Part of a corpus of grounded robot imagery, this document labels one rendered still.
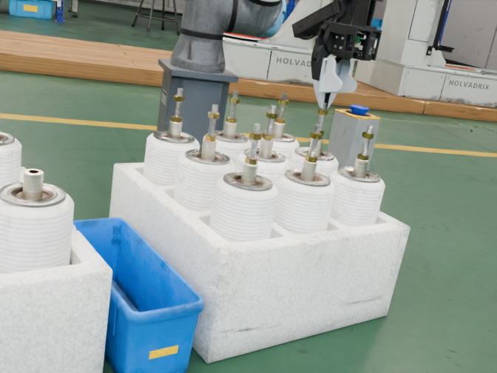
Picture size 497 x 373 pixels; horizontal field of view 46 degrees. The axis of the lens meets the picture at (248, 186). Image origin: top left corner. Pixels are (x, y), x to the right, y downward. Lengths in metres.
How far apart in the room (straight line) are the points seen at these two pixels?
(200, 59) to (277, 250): 0.83
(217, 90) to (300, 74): 1.74
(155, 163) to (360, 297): 0.42
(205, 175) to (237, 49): 2.26
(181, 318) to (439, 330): 0.53
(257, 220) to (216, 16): 0.84
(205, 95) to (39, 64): 1.48
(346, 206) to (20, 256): 0.53
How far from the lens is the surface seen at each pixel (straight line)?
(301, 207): 0.92
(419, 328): 1.13
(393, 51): 3.75
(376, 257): 1.03
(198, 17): 1.59
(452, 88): 3.84
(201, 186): 0.94
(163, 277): 0.90
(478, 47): 8.22
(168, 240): 0.94
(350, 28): 1.02
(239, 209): 0.84
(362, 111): 1.25
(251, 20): 1.61
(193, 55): 1.59
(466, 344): 1.13
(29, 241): 0.71
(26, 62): 2.95
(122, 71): 2.98
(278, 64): 3.25
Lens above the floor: 0.52
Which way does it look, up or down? 18 degrees down
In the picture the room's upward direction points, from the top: 10 degrees clockwise
